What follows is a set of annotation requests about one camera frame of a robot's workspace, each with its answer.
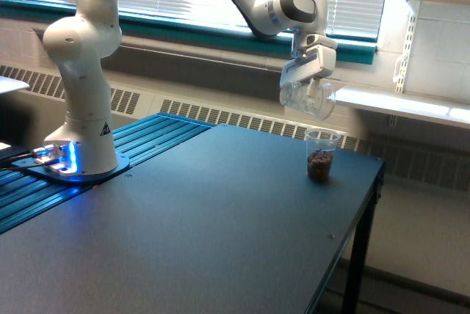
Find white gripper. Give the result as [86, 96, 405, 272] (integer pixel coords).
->
[280, 33, 337, 103]

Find clear plastic pouring cup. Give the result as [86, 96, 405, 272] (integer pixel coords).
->
[280, 79, 336, 120]

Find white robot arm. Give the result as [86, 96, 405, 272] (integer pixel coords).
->
[38, 0, 337, 177]

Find clear plastic cup on table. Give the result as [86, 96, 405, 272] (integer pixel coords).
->
[304, 128, 341, 183]

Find baseboard radiator heater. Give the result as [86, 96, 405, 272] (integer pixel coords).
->
[1, 65, 469, 192]

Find black table leg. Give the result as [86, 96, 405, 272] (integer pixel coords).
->
[341, 172, 384, 313]

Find white object at left edge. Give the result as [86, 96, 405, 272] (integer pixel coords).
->
[0, 76, 30, 95]

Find white shelf rail bracket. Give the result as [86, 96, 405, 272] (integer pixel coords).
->
[393, 0, 421, 94]

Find white wall shelf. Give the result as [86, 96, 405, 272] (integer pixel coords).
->
[336, 86, 469, 129]

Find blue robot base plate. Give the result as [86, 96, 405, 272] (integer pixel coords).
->
[12, 154, 130, 185]

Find blue aluminium rail platform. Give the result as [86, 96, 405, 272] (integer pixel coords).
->
[1, 113, 213, 233]

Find black cables at base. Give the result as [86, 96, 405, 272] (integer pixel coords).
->
[0, 148, 48, 172]

